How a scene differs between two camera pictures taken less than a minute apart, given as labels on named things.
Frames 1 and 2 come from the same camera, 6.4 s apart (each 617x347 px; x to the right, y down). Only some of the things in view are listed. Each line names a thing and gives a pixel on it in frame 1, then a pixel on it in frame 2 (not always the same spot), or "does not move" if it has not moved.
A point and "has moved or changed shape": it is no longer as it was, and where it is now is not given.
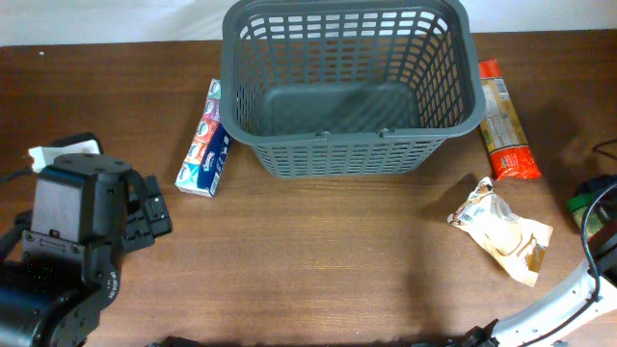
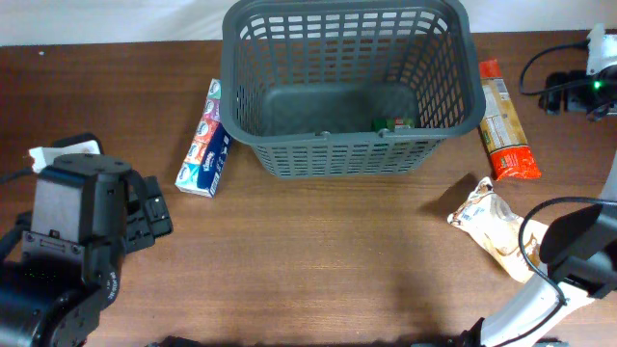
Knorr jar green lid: [578, 205] has moved or changed shape
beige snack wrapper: [44, 156] does not move
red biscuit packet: [511, 156] does not move
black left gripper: [152, 218] does not move
